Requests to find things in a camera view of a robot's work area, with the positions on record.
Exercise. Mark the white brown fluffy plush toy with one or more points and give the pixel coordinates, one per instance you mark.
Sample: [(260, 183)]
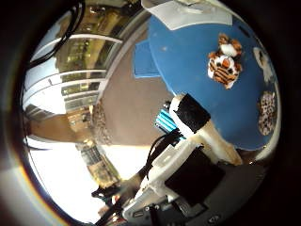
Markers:
[(261, 59)]

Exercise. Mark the white plastic container bin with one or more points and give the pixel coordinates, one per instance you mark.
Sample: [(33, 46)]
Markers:
[(175, 15)]

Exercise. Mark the brown spotted leopard plush toy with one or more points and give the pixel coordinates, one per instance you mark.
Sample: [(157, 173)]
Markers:
[(267, 113)]

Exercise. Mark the orange striped tiger plush toy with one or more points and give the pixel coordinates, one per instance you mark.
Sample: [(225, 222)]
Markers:
[(224, 67)]

